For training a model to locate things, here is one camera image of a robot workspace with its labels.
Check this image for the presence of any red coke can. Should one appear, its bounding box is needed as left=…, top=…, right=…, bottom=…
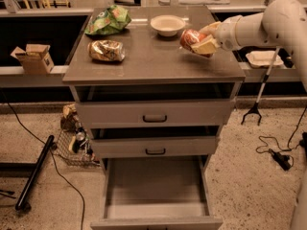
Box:
left=180, top=29, right=212, bottom=57

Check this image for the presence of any small cardboard box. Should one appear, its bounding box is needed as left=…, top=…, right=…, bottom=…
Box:
left=11, top=44, right=54, bottom=75

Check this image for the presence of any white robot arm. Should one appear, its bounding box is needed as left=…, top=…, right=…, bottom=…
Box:
left=195, top=0, right=307, bottom=89

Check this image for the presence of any grey drawer cabinet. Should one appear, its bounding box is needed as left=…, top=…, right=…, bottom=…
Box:
left=62, top=5, right=247, bottom=230

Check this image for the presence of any black floor cable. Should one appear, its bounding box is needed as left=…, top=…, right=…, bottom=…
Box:
left=0, top=89, right=86, bottom=230

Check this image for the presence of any white paper bowl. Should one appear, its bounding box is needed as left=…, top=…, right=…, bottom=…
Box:
left=151, top=15, right=185, bottom=37

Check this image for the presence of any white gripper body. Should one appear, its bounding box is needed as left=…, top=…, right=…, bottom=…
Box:
left=215, top=15, right=245, bottom=51

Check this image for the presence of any black metal leg bar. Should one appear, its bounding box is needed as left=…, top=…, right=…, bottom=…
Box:
left=15, top=135, right=55, bottom=211

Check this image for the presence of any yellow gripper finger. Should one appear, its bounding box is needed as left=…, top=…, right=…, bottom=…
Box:
left=200, top=21, right=221, bottom=35
left=191, top=35, right=220, bottom=55

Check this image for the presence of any grey bottom drawer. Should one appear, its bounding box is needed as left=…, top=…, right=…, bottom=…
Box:
left=90, top=155, right=223, bottom=230

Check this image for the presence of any grey middle drawer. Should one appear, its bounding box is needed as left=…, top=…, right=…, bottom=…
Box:
left=91, top=136, right=219, bottom=158

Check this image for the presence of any green chip bag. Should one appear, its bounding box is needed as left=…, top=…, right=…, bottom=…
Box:
left=84, top=5, right=131, bottom=35

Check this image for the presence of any white takeout tray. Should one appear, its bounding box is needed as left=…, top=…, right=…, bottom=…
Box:
left=246, top=51, right=275, bottom=68

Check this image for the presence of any black power adapter with cord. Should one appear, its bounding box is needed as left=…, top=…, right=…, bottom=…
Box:
left=255, top=105, right=307, bottom=172

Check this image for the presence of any wire basket with items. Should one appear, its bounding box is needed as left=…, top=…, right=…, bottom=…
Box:
left=56, top=126, right=100, bottom=167

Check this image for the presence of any grey drawer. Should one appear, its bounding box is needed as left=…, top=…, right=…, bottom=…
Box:
left=90, top=155, right=223, bottom=230
left=91, top=136, right=219, bottom=158
left=76, top=100, right=234, bottom=128

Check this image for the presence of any brown paper bag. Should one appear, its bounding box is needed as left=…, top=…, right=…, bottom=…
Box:
left=60, top=103, right=78, bottom=131

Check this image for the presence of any grabber reacher tool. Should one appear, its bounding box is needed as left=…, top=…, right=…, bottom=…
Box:
left=241, top=47, right=280, bottom=125

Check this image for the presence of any grey top drawer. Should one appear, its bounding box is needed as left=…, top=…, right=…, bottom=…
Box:
left=76, top=100, right=234, bottom=128

